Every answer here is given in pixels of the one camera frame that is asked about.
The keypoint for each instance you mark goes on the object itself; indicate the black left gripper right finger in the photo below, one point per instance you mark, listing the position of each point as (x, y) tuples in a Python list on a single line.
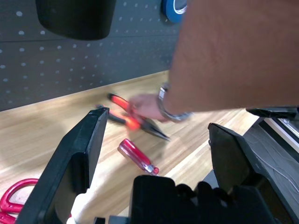
[(233, 163)]

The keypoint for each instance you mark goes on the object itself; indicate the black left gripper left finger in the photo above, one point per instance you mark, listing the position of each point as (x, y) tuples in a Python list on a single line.
[(70, 163)]

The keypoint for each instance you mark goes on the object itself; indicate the orange black long-nose pliers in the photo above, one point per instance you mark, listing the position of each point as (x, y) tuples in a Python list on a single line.
[(133, 123)]

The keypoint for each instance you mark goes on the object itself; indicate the bare person forearm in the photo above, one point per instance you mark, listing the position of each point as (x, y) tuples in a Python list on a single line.
[(233, 58)]

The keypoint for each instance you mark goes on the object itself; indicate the bare person hand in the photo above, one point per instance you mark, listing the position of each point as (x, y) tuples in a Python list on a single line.
[(149, 107)]

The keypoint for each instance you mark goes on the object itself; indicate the black zip case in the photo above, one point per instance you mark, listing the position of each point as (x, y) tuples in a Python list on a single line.
[(275, 112)]

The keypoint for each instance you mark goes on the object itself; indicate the silver wristwatch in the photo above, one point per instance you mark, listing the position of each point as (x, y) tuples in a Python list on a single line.
[(161, 93)]

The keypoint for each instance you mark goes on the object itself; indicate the black plastic cup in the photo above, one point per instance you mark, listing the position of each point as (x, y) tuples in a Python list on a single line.
[(74, 21)]

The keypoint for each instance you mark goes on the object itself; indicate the blue tape roll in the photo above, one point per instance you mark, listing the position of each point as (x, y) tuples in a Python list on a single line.
[(169, 11)]

